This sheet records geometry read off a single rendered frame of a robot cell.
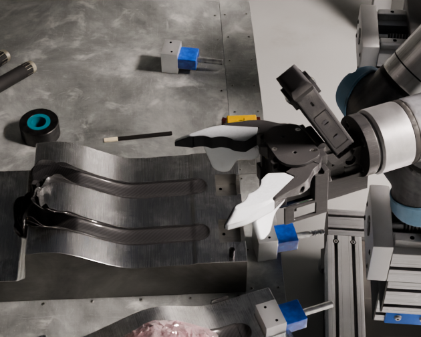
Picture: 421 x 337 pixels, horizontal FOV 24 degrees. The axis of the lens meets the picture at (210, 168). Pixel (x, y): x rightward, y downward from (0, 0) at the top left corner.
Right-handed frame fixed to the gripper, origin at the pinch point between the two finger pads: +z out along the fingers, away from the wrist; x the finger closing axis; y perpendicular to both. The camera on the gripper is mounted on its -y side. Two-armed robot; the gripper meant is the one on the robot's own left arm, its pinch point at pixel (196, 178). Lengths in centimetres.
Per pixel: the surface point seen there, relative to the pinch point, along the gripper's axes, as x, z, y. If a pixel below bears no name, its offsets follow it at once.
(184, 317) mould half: 29, -5, 54
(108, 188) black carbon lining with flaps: 59, -2, 49
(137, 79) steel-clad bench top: 96, -19, 53
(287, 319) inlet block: 23, -21, 56
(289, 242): 40, -29, 57
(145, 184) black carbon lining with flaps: 59, -9, 50
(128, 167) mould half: 63, -7, 49
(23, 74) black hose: 103, 4, 49
